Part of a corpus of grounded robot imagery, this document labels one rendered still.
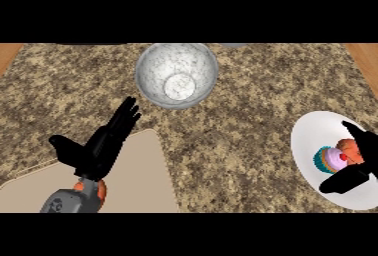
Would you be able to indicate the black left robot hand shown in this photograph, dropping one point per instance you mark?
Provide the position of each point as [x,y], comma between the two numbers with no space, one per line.
[101,146]

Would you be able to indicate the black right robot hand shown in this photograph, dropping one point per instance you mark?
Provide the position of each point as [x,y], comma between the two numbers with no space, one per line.
[368,146]

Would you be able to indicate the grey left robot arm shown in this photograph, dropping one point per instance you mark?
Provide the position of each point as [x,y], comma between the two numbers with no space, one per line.
[68,201]

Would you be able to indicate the pink cupcake with teal wrapper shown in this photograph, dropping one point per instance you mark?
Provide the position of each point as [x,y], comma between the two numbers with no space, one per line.
[331,160]

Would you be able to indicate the white plate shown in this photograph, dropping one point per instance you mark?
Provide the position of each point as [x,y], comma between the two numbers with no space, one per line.
[315,133]

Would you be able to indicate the white marble bowl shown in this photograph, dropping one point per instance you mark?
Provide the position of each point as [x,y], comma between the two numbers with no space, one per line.
[167,63]

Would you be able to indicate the orange food piece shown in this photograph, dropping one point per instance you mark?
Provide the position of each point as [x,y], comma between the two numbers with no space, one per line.
[347,146]

